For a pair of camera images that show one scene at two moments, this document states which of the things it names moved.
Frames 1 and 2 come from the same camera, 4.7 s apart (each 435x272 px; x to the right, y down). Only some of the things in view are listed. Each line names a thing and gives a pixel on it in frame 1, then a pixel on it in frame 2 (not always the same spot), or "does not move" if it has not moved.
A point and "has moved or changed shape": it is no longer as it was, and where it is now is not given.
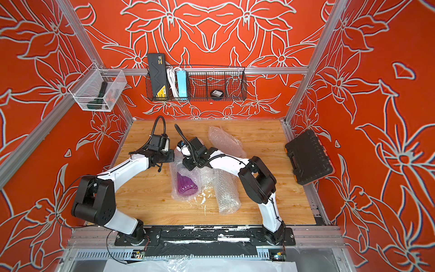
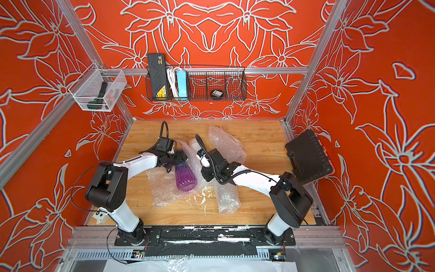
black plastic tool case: x=308 y=158 does not move
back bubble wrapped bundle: x=225 y=142 does not move
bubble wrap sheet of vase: x=186 y=183 has moved or changed shape
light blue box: x=182 y=83 does not move
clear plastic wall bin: x=98 y=89 does not move
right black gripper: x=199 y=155 -> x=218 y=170
